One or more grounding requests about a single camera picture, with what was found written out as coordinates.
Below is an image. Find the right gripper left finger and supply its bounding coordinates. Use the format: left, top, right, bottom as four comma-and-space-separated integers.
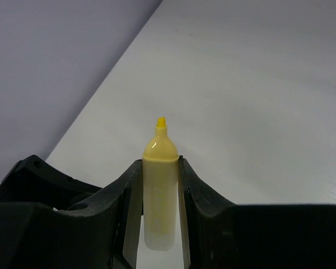
0, 155, 143, 268

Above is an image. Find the yellow highlighter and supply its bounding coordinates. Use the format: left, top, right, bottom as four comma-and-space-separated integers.
142, 117, 179, 251

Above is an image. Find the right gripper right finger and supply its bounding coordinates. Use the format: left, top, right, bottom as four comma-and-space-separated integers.
178, 157, 336, 268

